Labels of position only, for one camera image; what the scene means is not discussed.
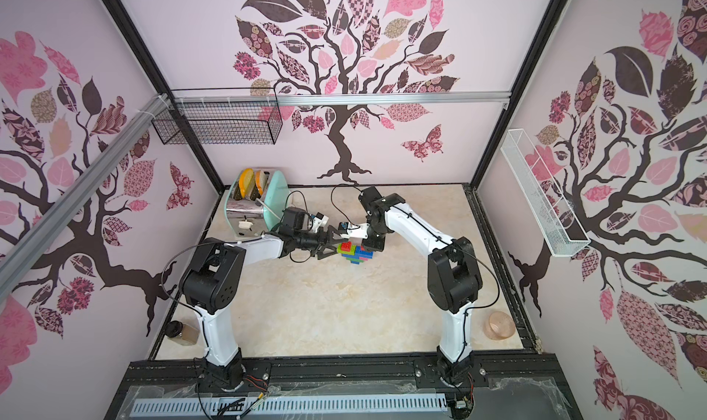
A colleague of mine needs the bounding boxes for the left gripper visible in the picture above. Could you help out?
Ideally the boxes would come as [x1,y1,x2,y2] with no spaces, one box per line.
[293,225,345,260]

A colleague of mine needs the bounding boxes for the blue lego brick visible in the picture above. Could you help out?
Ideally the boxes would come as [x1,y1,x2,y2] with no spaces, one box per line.
[355,246,374,262]

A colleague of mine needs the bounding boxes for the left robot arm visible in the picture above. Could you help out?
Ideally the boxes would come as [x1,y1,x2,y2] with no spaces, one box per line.
[180,206,350,387]

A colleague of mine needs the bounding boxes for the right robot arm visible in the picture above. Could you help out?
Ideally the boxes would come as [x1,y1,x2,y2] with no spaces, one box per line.
[358,187,482,385]

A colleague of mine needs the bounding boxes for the mint green toaster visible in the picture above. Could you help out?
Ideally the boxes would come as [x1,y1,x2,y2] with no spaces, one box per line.
[223,168,290,239]

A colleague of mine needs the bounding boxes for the pink plastic bowl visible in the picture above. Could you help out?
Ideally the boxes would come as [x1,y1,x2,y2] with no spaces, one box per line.
[483,311,517,341]

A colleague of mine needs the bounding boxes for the brown glass jar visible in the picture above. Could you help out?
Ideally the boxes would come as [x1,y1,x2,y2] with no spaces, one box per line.
[165,321,200,346]

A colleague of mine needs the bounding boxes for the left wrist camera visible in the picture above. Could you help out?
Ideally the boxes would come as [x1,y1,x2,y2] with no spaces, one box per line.
[309,213,329,233]

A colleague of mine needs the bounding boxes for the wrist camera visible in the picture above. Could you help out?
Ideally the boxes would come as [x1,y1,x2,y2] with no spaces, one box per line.
[337,222,368,239]
[309,213,329,233]

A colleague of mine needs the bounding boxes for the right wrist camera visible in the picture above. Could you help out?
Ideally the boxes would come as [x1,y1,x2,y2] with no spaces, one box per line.
[337,222,368,239]

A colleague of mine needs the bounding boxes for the aluminium frame bar back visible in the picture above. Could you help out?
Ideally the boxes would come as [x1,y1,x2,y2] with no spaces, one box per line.
[174,90,511,106]

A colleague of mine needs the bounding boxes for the aluminium frame bar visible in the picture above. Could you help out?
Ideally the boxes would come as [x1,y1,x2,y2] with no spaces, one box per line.
[174,90,511,106]
[1,94,167,300]

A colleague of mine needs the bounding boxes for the black wire basket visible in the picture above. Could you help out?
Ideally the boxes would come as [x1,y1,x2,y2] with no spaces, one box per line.
[152,86,285,145]

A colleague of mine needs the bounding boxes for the white slotted cable duct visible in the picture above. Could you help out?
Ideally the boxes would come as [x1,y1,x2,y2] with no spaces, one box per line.
[127,393,447,419]

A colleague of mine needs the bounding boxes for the white wire shelf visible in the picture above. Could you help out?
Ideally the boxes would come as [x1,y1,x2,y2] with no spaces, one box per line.
[501,129,590,258]

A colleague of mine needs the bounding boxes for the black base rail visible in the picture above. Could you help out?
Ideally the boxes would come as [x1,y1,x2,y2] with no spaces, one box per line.
[107,351,581,419]

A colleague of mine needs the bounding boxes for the aluminium frame bar left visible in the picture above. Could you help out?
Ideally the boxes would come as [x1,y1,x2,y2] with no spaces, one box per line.
[1,94,167,300]

